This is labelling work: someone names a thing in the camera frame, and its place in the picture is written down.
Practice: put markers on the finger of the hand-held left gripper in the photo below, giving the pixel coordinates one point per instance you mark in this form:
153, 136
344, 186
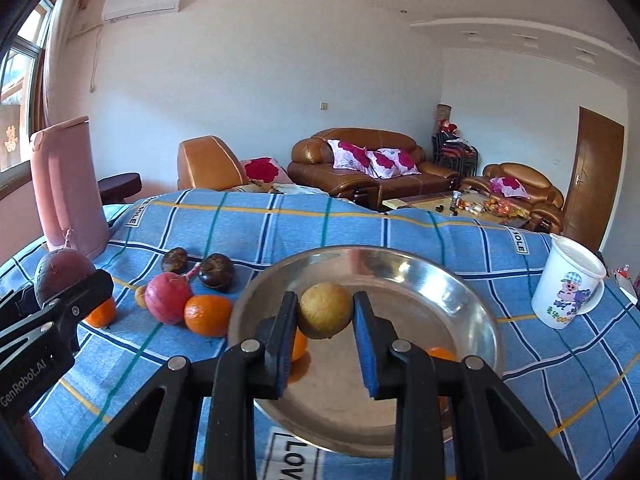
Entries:
85, 292
14, 305

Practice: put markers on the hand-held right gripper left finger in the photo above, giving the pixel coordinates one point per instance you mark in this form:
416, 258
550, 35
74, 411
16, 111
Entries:
283, 345

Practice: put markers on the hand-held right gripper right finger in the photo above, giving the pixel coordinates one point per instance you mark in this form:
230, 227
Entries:
367, 350

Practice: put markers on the dark red round fruit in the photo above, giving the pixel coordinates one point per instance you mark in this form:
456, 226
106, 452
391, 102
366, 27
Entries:
62, 270

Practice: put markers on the yellow brown round pear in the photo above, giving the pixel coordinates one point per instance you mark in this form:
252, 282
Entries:
325, 310

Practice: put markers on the round metal plate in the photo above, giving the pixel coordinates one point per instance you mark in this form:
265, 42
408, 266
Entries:
425, 290

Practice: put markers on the dark brown passion fruit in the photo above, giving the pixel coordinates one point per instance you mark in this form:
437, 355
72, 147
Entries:
175, 261
216, 272

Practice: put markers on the orange mandarin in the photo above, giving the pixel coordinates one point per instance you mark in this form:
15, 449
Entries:
207, 316
300, 346
101, 314
442, 353

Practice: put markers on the small brown fruit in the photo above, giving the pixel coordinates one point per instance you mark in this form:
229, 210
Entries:
140, 296

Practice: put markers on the pink red pomegranate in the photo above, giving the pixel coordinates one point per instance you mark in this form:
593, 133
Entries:
167, 299

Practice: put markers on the pink plastic pitcher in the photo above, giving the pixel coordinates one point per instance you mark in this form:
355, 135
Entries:
65, 185

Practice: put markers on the blue plaid blanket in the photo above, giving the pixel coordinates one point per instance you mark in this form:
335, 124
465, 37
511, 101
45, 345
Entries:
350, 220

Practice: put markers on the wooden coffee table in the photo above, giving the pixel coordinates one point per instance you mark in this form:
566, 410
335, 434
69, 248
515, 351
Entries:
415, 202

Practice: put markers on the red floral pillow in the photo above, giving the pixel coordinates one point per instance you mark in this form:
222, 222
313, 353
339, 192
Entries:
509, 187
262, 169
350, 156
395, 162

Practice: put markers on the orange leather armchair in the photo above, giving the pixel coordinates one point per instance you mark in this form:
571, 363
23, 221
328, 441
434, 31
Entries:
207, 160

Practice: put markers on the brown leather sofa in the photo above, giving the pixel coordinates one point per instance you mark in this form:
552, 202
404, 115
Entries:
310, 160

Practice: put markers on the pile of snacks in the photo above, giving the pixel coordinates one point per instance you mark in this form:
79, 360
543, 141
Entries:
490, 206

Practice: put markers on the white cartoon print mug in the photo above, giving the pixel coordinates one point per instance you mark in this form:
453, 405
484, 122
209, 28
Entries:
560, 280

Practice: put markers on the stack of dark chairs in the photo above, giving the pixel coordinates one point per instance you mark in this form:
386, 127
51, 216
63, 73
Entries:
452, 152

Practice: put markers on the small brown leather armchair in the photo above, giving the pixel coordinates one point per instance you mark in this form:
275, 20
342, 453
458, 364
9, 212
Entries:
542, 185

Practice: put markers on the tall woven basket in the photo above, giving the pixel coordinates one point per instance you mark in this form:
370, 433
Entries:
443, 112

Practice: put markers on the pale curtain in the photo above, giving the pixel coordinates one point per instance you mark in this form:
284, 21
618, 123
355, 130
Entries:
57, 35

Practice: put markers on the brown wooden door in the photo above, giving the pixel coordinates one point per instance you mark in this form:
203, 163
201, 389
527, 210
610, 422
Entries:
595, 180

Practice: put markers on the white air conditioner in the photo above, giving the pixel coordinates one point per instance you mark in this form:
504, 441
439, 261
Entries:
142, 1

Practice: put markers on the wooden frame window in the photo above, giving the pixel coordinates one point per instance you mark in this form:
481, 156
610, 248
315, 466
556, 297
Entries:
20, 110

